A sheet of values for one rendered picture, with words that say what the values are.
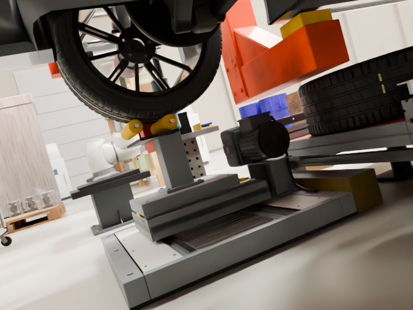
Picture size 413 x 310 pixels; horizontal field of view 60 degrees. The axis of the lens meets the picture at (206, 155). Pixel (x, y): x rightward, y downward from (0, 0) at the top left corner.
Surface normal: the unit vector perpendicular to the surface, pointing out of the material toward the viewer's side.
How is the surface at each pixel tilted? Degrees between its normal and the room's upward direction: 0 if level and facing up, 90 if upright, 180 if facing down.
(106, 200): 90
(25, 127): 90
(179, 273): 90
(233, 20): 90
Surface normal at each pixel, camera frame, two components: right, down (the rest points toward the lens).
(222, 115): 0.36, -0.07
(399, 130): -0.90, 0.27
